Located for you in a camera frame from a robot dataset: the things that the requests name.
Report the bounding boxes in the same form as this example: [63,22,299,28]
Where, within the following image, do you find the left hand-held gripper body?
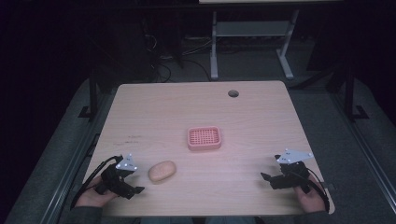
[94,152,139,199]

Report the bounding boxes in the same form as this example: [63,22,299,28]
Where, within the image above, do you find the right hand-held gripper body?
[270,148,315,194]

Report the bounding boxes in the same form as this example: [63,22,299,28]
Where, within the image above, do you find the pink soap dish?
[187,125,222,152]

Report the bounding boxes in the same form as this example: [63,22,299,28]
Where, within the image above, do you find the person's left hand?
[75,175,119,209]

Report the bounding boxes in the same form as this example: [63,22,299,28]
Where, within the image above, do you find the person's right hand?
[292,175,327,215]

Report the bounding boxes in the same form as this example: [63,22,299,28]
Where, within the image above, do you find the black metal stand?
[342,60,371,122]
[78,66,101,121]

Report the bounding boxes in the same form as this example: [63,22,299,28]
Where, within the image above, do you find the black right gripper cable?
[290,169,332,213]

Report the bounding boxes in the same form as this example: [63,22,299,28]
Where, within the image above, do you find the tangle of floor cables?
[141,17,213,82]

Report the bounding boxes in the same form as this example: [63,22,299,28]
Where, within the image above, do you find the white metal table frame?
[209,8,301,81]

